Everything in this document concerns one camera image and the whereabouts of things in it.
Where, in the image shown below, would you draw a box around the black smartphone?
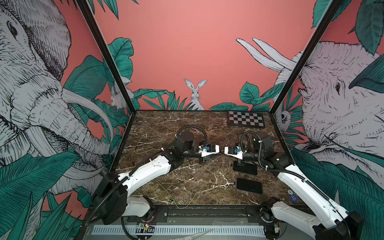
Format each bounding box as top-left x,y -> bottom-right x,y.
233,161 -> 258,176
236,178 -> 263,195

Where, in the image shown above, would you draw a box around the green wired earphones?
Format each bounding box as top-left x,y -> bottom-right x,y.
141,164 -> 235,209

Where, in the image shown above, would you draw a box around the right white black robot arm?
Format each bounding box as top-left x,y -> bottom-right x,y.
224,131 -> 365,240

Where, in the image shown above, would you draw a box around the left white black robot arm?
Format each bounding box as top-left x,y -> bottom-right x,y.
84,125 -> 220,226

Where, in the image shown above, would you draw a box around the black white checkerboard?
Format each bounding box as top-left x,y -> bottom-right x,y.
227,111 -> 266,129

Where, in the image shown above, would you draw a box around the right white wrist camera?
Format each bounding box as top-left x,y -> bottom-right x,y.
224,147 -> 243,160

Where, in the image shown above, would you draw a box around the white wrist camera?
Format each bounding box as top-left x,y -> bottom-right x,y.
199,144 -> 220,158
224,147 -> 243,160

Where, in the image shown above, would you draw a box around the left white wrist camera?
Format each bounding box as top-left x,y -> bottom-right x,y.
199,144 -> 220,158

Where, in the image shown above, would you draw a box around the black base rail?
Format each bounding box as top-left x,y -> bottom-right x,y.
83,204 -> 328,224

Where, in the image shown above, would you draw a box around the white slotted cable duct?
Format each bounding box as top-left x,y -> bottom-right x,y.
90,224 -> 267,237

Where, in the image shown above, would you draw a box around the right black frame post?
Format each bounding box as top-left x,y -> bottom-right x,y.
269,0 -> 343,115

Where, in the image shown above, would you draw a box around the black frame post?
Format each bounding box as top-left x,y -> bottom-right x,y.
269,0 -> 343,115
76,0 -> 136,114

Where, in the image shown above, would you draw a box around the left black frame post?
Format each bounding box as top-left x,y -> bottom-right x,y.
76,0 -> 136,114

